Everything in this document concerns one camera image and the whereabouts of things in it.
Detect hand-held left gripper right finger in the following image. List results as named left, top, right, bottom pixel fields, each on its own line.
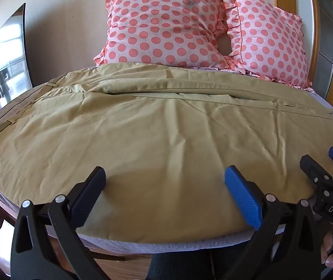
left=221, top=165, right=324, bottom=280

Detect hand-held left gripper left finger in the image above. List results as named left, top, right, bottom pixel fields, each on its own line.
left=11, top=166, right=109, bottom=280

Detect khaki pants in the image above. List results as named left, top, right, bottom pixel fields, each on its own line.
left=0, top=63, right=333, bottom=244

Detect person's right hand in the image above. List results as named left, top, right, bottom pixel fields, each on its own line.
left=321, top=230, right=333, bottom=268

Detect grey glass panel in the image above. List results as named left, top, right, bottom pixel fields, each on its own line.
left=315, top=0, right=333, bottom=101

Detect small pink polka-dot pillow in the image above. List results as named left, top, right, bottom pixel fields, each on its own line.
left=221, top=0, right=313, bottom=91

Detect large pink polka-dot pillow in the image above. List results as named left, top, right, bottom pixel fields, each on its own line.
left=93, top=0, right=237, bottom=70

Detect black-framed wall screen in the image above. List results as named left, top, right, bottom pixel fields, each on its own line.
left=0, top=3, right=34, bottom=123

